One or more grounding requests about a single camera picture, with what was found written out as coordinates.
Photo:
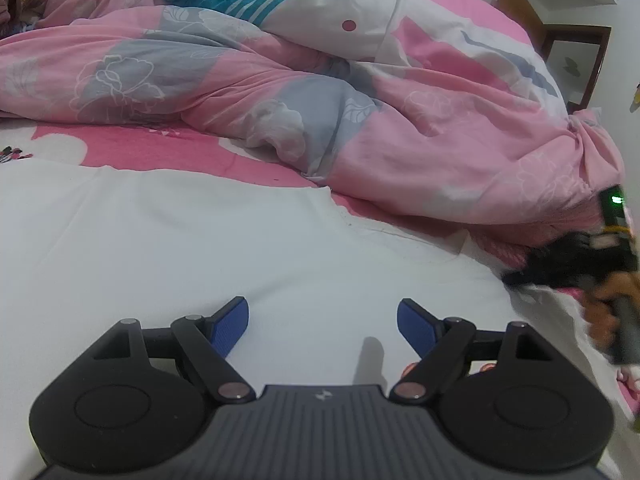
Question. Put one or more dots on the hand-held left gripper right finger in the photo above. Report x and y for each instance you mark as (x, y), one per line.
(415, 325)

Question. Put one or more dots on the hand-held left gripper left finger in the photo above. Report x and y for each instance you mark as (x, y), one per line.
(230, 327)

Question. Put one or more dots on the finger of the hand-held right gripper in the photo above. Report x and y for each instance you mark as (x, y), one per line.
(555, 265)

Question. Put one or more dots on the white shirt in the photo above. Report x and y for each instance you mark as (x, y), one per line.
(200, 250)

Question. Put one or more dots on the person's right hand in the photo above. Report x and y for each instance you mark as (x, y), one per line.
(602, 315)

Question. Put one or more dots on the pink floral duvet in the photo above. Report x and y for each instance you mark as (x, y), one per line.
(425, 125)

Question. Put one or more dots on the pink floral bed sheet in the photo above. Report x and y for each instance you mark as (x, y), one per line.
(150, 150)

